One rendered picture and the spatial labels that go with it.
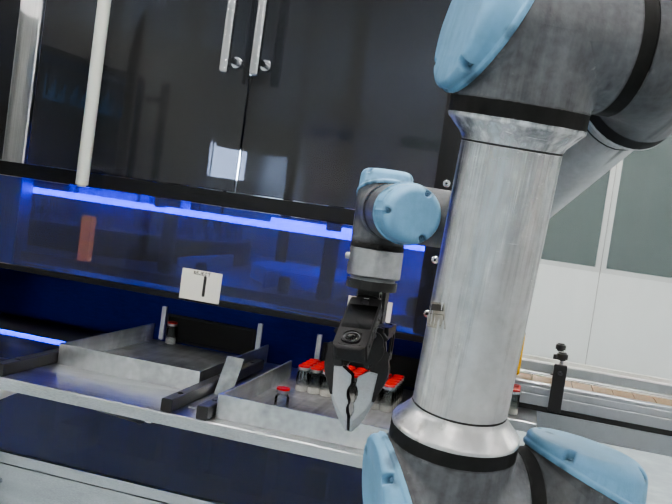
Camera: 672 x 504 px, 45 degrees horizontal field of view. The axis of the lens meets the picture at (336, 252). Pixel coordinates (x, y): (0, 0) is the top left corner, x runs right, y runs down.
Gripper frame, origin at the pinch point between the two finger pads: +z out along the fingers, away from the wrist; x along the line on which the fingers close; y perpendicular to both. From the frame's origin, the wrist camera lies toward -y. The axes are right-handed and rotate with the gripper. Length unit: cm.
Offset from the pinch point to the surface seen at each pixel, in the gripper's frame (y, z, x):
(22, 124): 39, -37, 85
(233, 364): 16.6, -1.3, 24.0
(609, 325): 499, 25, -77
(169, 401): -1.3, 1.9, 26.4
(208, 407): -1.1, 1.6, 20.4
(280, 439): -1.3, 3.9, 9.0
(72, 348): 13, 0, 51
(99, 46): 32, -54, 65
